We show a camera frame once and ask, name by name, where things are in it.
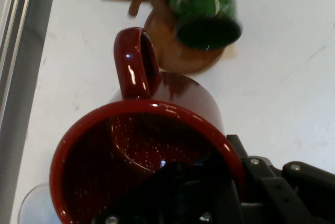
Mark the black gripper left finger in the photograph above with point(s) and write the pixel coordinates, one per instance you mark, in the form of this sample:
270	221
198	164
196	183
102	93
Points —
183	195

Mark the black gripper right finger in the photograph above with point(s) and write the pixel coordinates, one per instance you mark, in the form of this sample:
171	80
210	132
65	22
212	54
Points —
277	184

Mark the red ceramic mug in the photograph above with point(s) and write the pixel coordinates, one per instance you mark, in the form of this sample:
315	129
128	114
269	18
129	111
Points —
146	156

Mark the white enamel mug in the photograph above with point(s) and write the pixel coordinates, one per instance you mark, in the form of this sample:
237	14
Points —
34	205

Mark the brown wooden mug tree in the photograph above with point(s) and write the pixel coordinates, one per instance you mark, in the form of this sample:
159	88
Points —
162	30

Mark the green enamel mug with print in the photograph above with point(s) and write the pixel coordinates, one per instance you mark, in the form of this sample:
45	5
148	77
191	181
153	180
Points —
206	12

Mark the aluminium rail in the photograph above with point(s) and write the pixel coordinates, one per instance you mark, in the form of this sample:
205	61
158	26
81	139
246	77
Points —
18	51

